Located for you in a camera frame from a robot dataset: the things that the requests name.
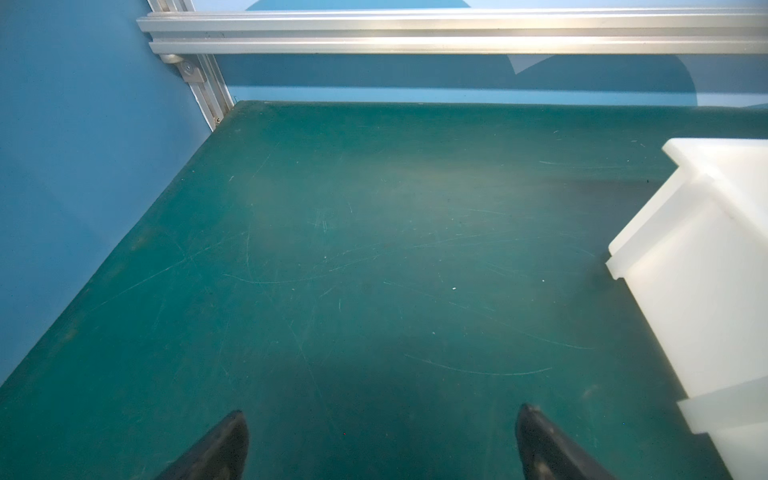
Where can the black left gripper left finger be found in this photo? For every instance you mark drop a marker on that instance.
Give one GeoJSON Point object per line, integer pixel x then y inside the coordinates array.
{"type": "Point", "coordinates": [220, 454]}

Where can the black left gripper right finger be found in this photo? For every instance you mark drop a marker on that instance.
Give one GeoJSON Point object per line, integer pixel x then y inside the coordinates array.
{"type": "Point", "coordinates": [546, 452]}

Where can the white left bin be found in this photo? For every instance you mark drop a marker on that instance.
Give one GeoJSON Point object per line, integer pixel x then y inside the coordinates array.
{"type": "Point", "coordinates": [695, 260]}

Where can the left aluminium frame post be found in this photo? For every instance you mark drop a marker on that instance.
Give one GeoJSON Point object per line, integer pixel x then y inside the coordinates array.
{"type": "Point", "coordinates": [204, 84]}

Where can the horizontal aluminium back rail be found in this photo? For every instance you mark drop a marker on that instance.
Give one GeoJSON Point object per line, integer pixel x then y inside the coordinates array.
{"type": "Point", "coordinates": [665, 31]}

